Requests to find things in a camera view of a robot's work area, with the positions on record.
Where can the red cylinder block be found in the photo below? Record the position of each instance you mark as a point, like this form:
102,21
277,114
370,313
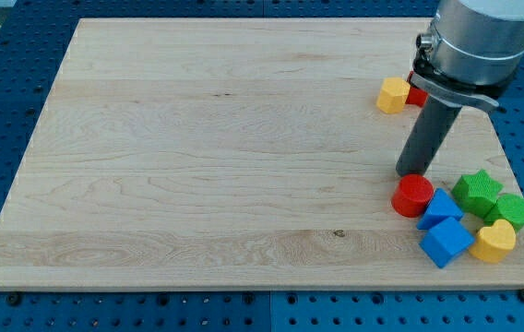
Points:
412,195

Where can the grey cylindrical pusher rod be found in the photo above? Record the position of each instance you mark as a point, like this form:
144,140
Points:
427,135

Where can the blue cube block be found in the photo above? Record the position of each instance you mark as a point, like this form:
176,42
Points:
446,241

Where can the red block behind arm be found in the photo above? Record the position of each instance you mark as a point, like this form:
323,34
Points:
416,96

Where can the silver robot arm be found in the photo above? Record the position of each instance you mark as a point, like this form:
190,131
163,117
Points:
469,53

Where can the wooden board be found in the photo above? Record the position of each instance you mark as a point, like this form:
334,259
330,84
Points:
201,154

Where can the yellow hexagon block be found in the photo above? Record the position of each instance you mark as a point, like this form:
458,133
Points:
393,95

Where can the blue triangular block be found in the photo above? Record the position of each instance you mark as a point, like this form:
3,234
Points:
440,207

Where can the green star block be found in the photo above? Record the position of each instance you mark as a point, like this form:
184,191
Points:
476,193

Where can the yellow heart block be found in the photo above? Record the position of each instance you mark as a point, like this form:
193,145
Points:
494,243

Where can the green cylinder block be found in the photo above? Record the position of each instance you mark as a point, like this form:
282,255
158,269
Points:
509,207

